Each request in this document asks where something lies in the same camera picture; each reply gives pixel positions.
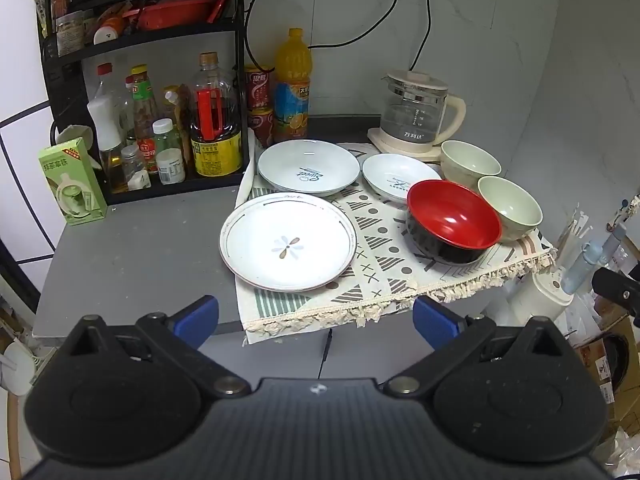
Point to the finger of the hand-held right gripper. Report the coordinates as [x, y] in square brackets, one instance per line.
[617, 290]

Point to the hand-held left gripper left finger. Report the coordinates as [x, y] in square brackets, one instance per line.
[200, 317]

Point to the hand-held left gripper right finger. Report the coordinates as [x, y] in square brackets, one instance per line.
[432, 322]

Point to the white plate flower print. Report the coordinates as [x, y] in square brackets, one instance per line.
[260, 260]

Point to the red and black bowl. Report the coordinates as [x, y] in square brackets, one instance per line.
[450, 210]

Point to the pale green bowl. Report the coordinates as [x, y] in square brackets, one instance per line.
[515, 205]
[470, 160]

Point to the small white plate crossed-cutlery print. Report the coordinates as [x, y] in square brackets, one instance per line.
[385, 172]

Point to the white deep plate rolling-pin print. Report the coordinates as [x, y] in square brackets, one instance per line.
[300, 160]

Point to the light blue bottle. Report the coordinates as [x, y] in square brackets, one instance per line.
[580, 270]

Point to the grey blue bottle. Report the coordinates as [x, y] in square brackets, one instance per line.
[612, 245]

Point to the bundle of wrapped chopsticks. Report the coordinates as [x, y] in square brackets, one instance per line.
[575, 240]

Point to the cardboard box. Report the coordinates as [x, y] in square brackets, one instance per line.
[590, 360]

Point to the patterned fringed table mat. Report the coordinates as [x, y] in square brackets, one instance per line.
[380, 265]

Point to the white utensil holder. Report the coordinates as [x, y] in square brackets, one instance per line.
[535, 295]

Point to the small glass jar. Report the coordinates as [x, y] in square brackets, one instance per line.
[134, 162]

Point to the green carton box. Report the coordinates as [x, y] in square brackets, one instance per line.
[75, 195]

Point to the cream kettle base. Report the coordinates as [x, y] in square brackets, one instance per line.
[385, 146]

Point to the red drink can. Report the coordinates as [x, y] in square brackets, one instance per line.
[261, 127]
[259, 90]

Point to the glass electric kettle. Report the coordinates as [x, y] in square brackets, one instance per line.
[415, 115]

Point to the yellow-capped sauce bottle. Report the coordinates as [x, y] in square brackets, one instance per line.
[145, 110]

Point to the orange juice bottle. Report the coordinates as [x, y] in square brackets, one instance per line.
[292, 100]

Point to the clear bottle red cap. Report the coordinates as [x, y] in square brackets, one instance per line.
[106, 80]

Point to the black metal shelf rack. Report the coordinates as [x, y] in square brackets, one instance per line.
[62, 90]

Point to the orange bottle white cap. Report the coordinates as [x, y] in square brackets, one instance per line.
[107, 35]

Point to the red plastic basket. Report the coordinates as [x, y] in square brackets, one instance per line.
[170, 12]

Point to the glass jar with label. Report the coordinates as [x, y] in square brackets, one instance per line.
[70, 35]

